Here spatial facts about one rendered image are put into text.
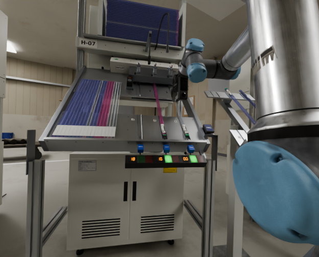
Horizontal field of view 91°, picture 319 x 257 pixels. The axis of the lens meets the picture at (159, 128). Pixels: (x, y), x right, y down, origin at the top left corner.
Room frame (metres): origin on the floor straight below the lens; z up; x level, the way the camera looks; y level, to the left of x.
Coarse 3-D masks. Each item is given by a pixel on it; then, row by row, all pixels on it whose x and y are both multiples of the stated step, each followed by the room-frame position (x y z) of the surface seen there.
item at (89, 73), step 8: (88, 72) 1.06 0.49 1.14; (96, 72) 1.08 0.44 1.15; (104, 72) 1.10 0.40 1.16; (112, 72) 1.12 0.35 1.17; (80, 80) 0.97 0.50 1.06; (104, 80) 1.02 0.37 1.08; (112, 80) 1.03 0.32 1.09; (120, 80) 1.05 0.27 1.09; (136, 88) 1.00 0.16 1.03; (144, 88) 1.02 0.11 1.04; (152, 88) 1.04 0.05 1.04; (160, 88) 1.05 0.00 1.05; (168, 88) 1.07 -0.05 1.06; (128, 96) 0.93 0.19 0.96; (136, 96) 0.94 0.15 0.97; (144, 96) 0.95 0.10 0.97; (152, 96) 0.96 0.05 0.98; (160, 96) 0.98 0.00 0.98; (168, 96) 0.99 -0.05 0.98; (176, 96) 1.01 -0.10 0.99
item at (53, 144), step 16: (48, 144) 0.60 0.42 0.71; (64, 144) 0.61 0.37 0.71; (80, 144) 0.62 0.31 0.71; (96, 144) 0.63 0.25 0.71; (112, 144) 0.65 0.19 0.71; (128, 144) 0.66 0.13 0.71; (144, 144) 0.67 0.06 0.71; (160, 144) 0.68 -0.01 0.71; (176, 144) 0.69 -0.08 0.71; (192, 144) 0.71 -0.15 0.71
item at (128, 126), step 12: (120, 120) 0.76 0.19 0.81; (132, 120) 0.77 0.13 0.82; (144, 120) 0.78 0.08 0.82; (156, 120) 0.80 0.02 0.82; (168, 120) 0.81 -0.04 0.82; (192, 120) 0.85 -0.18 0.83; (120, 132) 0.70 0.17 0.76; (132, 132) 0.71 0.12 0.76; (144, 132) 0.72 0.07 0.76; (156, 132) 0.74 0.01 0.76; (168, 132) 0.75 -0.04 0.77; (180, 132) 0.76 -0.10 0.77; (192, 132) 0.77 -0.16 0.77
